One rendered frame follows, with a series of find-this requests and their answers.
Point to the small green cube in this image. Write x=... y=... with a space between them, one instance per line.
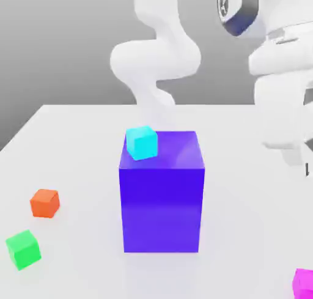
x=23 y=251

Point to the small cyan cube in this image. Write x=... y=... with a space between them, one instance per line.
x=143 y=143

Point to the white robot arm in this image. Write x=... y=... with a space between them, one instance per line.
x=156 y=59

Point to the large blue box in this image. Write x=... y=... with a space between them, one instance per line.
x=161 y=206

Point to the small orange cube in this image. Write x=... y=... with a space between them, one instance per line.
x=44 y=204

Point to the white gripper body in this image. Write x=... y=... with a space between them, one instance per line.
x=278 y=108

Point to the small magenta cube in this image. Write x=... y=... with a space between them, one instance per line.
x=304 y=284

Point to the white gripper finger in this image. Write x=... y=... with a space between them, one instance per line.
x=292 y=157

